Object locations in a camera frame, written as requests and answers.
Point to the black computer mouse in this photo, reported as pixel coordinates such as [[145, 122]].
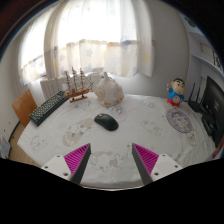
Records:
[[106, 121]]

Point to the white radiator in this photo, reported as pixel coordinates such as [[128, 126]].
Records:
[[50, 87]]

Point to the brown wooden chair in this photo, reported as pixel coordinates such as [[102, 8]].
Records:
[[23, 106]]

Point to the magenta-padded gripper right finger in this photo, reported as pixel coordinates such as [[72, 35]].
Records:
[[165, 165]]

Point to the cartoon boy figure clock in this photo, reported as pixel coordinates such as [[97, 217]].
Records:
[[176, 93]]

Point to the white star-print curtain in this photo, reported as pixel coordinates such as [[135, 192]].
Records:
[[100, 40]]

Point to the wooden sailing ship model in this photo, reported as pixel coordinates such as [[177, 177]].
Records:
[[78, 92]]

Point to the large white conch shell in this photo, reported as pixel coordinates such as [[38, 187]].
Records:
[[109, 90]]

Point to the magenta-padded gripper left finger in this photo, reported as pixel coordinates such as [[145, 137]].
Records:
[[56, 165]]

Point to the white printed tablecloth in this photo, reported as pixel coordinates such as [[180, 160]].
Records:
[[143, 136]]

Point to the black computer keyboard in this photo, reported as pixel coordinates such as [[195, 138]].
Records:
[[47, 108]]

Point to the white wall shelf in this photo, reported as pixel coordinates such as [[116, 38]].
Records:
[[208, 56]]

